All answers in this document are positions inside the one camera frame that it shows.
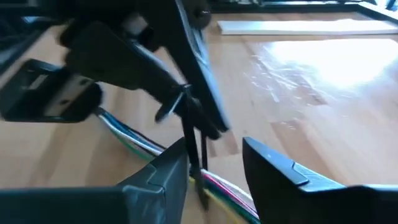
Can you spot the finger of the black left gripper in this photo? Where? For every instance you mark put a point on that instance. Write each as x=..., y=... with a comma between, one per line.
x=199, y=68
x=102, y=59

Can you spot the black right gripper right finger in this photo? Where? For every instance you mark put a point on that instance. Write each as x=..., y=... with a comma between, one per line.
x=311, y=202

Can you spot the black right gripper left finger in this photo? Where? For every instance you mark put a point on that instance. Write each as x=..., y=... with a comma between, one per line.
x=93, y=205

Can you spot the white duct cover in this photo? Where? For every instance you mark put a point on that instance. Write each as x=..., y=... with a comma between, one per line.
x=311, y=27

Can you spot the black aluminium table frame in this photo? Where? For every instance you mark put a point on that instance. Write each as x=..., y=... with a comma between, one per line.
x=280, y=6

